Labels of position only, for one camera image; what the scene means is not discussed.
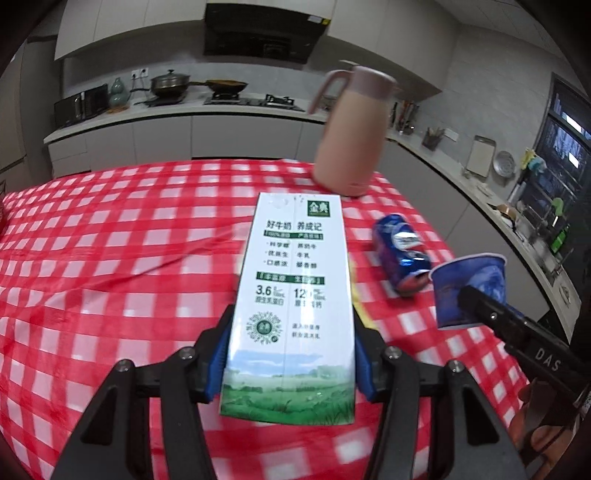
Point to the pink thermos jug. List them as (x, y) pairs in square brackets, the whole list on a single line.
[(346, 138)]

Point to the dark barred window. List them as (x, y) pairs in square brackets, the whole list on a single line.
[(568, 147)]

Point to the black frying pan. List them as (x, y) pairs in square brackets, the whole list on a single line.
[(226, 85)]

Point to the crushed blue drink can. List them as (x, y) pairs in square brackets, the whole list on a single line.
[(399, 254)]

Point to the black microwave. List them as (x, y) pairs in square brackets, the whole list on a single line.
[(78, 108)]

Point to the grey kitchen counter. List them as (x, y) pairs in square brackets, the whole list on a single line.
[(207, 134)]

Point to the white wall socket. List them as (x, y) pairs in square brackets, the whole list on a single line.
[(140, 72)]

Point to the beige upper cabinets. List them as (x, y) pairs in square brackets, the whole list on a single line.
[(138, 23)]

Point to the black gas stove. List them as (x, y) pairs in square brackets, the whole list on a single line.
[(258, 100)]

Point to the steel colander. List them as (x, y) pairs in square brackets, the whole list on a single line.
[(503, 164)]

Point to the white cutting board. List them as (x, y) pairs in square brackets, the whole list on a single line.
[(479, 157)]

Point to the dark wine bottle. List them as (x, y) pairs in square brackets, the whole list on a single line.
[(394, 117)]

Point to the green ceramic vase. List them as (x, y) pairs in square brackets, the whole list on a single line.
[(119, 94)]

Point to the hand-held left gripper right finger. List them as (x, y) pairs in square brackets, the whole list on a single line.
[(364, 371)]

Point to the beige refrigerator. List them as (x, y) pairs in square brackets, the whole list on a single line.
[(23, 129)]

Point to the green cloth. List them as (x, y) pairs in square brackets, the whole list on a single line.
[(557, 207)]

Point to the yellow and blue gloves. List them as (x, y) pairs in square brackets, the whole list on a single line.
[(533, 161)]

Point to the black chopstick holder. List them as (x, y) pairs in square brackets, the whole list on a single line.
[(432, 139)]

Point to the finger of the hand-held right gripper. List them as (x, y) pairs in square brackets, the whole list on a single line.
[(494, 311)]

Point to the green dish soap bottle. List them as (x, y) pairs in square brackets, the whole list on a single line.
[(560, 241)]

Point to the dark blue paper cup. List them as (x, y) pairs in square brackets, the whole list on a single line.
[(480, 272)]

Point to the black range hood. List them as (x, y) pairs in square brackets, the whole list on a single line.
[(263, 32)]

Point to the dark wok with lid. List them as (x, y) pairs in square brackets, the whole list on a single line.
[(171, 83)]

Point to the person's right hand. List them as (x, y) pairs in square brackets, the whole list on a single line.
[(540, 424)]

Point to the red white checkered tablecloth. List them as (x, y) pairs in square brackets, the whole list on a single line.
[(115, 277)]

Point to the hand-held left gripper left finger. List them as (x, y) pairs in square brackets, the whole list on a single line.
[(216, 374)]

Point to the white green milk carton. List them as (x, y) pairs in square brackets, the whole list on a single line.
[(286, 300)]

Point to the knife rack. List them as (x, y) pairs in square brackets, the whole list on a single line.
[(408, 117)]

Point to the black induction cooker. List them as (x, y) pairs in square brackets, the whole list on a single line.
[(164, 100)]

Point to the wooden bowl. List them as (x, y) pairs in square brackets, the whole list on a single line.
[(508, 211)]

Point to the steel faucet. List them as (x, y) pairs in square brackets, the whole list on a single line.
[(535, 221)]

